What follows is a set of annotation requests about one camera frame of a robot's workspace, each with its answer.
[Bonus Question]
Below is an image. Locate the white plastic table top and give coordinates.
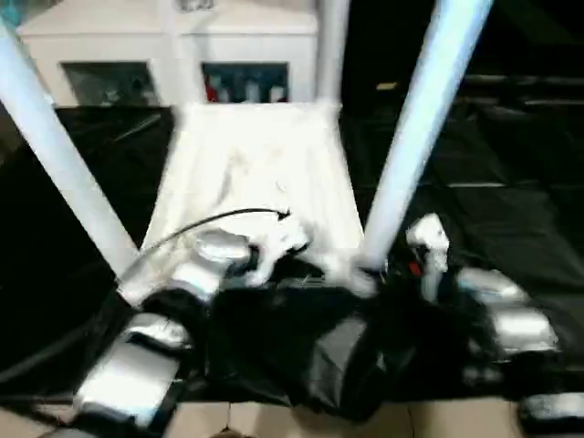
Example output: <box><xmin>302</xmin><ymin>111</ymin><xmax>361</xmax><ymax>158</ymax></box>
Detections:
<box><xmin>118</xmin><ymin>99</ymin><xmax>381</xmax><ymax>308</ymax></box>

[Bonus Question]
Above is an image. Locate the black work mat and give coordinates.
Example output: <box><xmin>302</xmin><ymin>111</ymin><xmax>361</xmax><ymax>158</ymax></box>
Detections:
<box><xmin>0</xmin><ymin>102</ymin><xmax>584</xmax><ymax>421</ymax></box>

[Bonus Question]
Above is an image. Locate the black furniture unit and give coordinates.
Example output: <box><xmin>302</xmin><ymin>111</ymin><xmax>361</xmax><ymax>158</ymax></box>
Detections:
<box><xmin>339</xmin><ymin>0</ymin><xmax>584</xmax><ymax>110</ymax></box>

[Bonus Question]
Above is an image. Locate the white glass-door cabinet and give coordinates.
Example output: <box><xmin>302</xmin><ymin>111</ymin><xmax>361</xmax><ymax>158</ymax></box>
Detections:
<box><xmin>17</xmin><ymin>0</ymin><xmax>321</xmax><ymax>107</ymax></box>

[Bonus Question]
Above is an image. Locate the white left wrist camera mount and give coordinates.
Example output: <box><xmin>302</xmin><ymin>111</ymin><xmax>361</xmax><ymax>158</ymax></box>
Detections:
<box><xmin>247</xmin><ymin>213</ymin><xmax>312</xmax><ymax>287</ymax></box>

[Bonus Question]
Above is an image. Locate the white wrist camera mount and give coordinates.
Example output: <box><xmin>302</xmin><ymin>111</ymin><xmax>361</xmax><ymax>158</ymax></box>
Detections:
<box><xmin>247</xmin><ymin>213</ymin><xmax>312</xmax><ymax>287</ymax></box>
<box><xmin>404</xmin><ymin>212</ymin><xmax>452</xmax><ymax>306</ymax></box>

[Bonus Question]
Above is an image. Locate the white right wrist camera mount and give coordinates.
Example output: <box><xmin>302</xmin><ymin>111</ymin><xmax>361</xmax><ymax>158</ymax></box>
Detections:
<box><xmin>404</xmin><ymin>212</ymin><xmax>452</xmax><ymax>306</ymax></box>

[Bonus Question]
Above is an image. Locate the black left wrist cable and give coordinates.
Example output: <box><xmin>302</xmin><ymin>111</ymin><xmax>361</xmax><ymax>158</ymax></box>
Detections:
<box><xmin>115</xmin><ymin>206</ymin><xmax>294</xmax><ymax>283</ymax></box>

